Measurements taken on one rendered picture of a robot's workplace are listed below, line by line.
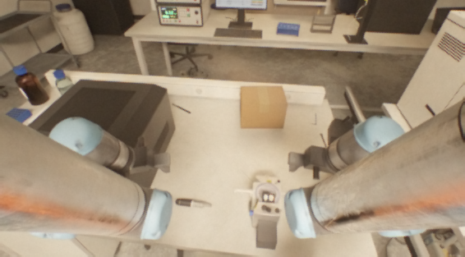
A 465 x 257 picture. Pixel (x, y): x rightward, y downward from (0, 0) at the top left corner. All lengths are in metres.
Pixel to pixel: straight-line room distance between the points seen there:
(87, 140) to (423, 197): 0.44
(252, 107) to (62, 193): 0.97
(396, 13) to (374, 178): 2.52
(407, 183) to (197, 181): 0.88
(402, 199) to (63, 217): 0.27
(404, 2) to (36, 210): 2.70
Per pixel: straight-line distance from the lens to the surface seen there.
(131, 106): 0.95
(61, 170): 0.23
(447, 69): 1.37
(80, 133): 0.46
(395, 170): 0.22
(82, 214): 0.27
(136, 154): 0.61
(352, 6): 4.50
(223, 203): 0.96
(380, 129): 0.47
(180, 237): 0.93
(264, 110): 1.14
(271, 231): 0.84
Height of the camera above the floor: 1.75
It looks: 40 degrees down
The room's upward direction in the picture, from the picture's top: straight up
